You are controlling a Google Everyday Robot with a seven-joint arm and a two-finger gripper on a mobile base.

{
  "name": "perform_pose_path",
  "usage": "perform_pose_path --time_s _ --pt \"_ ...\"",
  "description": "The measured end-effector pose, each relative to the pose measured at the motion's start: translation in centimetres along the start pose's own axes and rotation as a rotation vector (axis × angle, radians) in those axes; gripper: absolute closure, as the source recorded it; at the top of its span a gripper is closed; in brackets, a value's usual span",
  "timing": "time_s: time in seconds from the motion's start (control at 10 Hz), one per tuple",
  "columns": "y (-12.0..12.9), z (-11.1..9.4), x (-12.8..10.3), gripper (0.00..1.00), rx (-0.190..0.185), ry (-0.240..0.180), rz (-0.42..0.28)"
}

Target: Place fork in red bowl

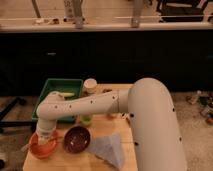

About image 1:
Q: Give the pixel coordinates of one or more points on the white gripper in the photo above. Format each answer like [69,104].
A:
[45,129]

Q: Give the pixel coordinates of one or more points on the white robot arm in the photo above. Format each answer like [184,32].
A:
[154,124]

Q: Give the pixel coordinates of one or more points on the red bowl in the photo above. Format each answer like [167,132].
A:
[41,154]

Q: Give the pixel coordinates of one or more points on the dark brown bowl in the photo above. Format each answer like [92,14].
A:
[76,140]

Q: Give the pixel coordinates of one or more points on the yellow item in tray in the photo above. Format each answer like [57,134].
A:
[67,94]

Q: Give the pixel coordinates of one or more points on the green cup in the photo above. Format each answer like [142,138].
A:
[86,120]

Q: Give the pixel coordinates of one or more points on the green plastic tray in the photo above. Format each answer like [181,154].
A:
[73,86]

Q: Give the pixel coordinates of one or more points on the white lidded cup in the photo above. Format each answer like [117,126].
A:
[90,85]

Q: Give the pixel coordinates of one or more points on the grey blue cloth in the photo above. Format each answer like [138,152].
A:
[108,148]

